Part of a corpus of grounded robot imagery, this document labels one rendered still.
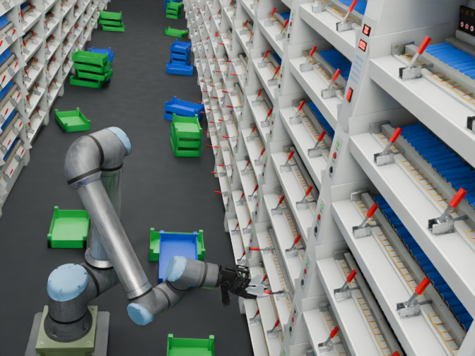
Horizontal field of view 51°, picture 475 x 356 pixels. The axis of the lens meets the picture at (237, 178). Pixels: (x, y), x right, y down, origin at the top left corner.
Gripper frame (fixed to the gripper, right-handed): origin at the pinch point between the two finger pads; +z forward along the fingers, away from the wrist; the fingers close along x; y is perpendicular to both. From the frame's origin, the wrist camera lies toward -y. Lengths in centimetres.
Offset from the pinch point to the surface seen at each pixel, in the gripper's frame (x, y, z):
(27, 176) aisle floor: 167, -79, -107
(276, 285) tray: 6.8, -0.5, 6.9
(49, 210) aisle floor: 128, -74, -86
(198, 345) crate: 21, -53, -6
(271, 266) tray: 18.0, -0.6, 6.9
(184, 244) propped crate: 87, -47, -12
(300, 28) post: 43, 87, -14
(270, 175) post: 43, 27, 0
